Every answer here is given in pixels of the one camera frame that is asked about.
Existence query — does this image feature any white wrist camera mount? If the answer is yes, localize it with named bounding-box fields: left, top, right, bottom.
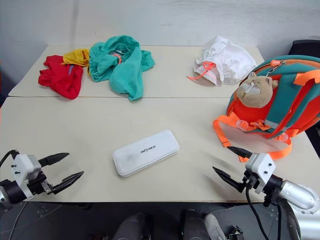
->
left=10, top=153, right=42, bottom=196
left=245, top=152, right=276, bottom=195

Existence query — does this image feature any teal cloth garment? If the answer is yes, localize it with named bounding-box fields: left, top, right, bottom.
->
left=88, top=35, right=156, bottom=102

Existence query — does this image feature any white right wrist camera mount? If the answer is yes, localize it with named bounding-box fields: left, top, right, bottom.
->
left=245, top=152, right=276, bottom=195

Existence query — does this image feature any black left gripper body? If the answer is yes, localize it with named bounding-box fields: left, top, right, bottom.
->
left=25, top=171, right=56, bottom=198

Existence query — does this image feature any white cloth drawstring bag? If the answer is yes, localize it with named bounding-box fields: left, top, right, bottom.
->
left=186, top=35, right=258, bottom=87

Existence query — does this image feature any dark rounded shape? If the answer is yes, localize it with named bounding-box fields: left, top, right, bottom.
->
left=183, top=209, right=209, bottom=240
left=112, top=212, right=154, bottom=240

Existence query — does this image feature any black chair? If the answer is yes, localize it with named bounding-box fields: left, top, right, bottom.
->
left=289, top=39, right=320, bottom=58

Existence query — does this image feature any grey rounded shape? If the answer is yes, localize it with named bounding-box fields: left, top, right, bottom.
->
left=203, top=212, right=227, bottom=240

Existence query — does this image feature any white rectangular case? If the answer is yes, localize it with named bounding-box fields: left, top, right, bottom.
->
left=112, top=129, right=181, bottom=179

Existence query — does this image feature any yellow cloth garment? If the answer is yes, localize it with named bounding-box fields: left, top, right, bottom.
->
left=60, top=48, right=91, bottom=75

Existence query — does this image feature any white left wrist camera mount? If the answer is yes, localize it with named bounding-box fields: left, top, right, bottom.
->
left=10, top=153, right=42, bottom=196

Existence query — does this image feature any red cloth garment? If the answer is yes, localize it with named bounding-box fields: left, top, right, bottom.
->
left=37, top=55, right=84, bottom=100

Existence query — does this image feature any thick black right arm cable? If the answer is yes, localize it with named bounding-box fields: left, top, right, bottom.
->
left=274, top=198, right=302, bottom=240

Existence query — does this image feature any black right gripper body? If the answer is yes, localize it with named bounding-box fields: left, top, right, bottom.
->
left=241, top=169, right=261, bottom=195

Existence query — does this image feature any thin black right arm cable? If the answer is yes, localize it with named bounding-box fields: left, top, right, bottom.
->
left=244, top=187, right=267, bottom=240

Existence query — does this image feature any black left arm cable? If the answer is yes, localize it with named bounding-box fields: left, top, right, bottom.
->
left=0, top=149, right=20, bottom=169

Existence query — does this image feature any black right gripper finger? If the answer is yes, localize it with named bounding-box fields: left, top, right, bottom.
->
left=212, top=166, right=244, bottom=194
left=226, top=146, right=252, bottom=160

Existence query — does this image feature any beige plush cat charm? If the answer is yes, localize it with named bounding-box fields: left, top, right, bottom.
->
left=236, top=72, right=280, bottom=109

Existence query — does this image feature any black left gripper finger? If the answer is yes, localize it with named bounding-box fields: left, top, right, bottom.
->
left=38, top=152, right=71, bottom=168
left=50, top=171, right=85, bottom=196

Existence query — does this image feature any teal and orange backpack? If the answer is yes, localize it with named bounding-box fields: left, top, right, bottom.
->
left=212, top=55, right=320, bottom=161

